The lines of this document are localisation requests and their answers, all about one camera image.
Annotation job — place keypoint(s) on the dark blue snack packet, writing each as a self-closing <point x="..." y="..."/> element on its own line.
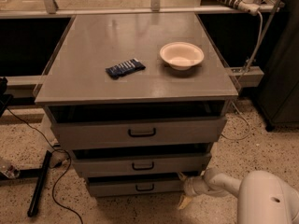
<point x="125" y="68"/>

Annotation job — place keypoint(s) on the grey bottom drawer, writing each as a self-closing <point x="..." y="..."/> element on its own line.
<point x="107" y="186"/>

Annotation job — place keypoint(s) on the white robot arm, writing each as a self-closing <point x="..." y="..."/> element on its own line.
<point x="262" y="198"/>

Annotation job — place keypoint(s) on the black metal floor bar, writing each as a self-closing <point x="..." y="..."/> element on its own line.
<point x="33" y="208"/>

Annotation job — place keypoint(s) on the grey middle drawer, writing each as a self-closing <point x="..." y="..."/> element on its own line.
<point x="142" y="165"/>

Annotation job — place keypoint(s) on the white power strip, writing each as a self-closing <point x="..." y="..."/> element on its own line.
<point x="247" y="6"/>

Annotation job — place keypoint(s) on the grey drawer cabinet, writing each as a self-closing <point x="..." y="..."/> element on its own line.
<point x="78" y="89"/>

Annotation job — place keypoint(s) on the grey drawer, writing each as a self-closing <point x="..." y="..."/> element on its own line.
<point x="107" y="186"/>
<point x="138" y="133"/>
<point x="142" y="165"/>

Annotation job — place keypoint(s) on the aluminium frame rail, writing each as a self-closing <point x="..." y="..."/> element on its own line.
<point x="242" y="79"/>

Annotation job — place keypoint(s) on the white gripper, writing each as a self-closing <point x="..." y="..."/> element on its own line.
<point x="191" y="187"/>

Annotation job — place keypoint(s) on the grey top drawer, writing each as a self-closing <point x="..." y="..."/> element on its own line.
<point x="138" y="133"/>

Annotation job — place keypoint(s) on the dark cabinet at right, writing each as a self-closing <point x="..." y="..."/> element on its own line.
<point x="278" y="94"/>

